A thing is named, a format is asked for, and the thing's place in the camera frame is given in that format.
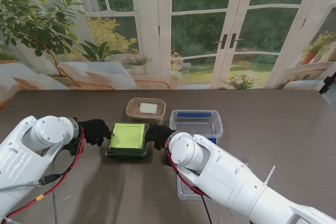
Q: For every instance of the clear lid with green label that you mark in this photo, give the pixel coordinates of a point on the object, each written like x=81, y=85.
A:
x=127, y=136

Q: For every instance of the clear box with blue clips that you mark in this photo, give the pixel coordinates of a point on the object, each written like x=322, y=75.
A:
x=195, y=124

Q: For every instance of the black plastic tray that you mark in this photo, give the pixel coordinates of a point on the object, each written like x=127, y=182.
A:
x=126, y=153

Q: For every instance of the clear lid with white label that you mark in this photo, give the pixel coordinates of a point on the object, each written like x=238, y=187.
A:
x=148, y=107

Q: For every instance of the printed garden backdrop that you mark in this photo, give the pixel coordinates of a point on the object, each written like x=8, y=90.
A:
x=199, y=24

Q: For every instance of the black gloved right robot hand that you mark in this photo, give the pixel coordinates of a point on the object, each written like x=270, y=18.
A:
x=158, y=134

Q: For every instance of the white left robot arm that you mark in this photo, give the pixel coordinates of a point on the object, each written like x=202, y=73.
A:
x=26, y=150

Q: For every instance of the black tripod stand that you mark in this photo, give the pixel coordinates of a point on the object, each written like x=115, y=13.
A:
x=326, y=85

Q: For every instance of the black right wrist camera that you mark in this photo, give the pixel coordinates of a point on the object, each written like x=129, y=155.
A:
x=168, y=161

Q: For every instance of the clear lid with blue label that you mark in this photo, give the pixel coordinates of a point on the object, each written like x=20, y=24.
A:
x=183, y=190

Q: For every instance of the brown kraft paper container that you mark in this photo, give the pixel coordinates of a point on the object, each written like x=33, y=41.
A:
x=157, y=121

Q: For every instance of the thin pale sliver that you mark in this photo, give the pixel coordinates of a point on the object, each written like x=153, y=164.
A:
x=65, y=198

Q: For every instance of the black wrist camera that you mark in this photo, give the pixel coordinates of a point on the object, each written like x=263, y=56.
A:
x=168, y=161
x=76, y=148

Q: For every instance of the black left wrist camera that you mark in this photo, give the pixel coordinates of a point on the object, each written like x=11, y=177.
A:
x=76, y=148

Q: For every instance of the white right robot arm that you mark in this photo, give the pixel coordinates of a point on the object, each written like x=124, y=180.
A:
x=236, y=176

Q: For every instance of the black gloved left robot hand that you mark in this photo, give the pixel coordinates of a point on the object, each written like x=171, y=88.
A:
x=94, y=130

